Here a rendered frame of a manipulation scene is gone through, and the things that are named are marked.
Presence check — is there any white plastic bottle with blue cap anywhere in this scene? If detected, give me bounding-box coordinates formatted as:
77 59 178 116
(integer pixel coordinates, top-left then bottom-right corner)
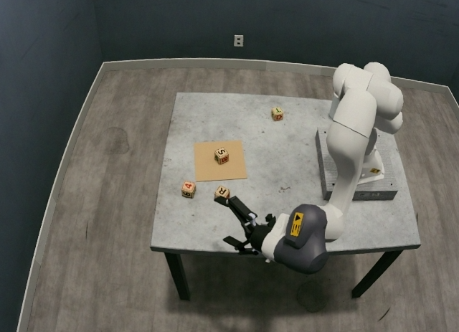
329 93 341 118

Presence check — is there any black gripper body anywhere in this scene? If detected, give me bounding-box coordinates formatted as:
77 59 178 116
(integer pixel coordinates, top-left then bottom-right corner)
245 222 273 252

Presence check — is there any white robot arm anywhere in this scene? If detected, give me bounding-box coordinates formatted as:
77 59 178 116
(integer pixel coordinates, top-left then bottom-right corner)
260 62 404 275

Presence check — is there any tan square mat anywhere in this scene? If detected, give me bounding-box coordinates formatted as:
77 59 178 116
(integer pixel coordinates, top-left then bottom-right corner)
194 141 247 182

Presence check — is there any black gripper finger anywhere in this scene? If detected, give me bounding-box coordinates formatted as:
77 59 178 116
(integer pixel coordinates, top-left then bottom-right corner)
223 236 261 255
214 196 257 236

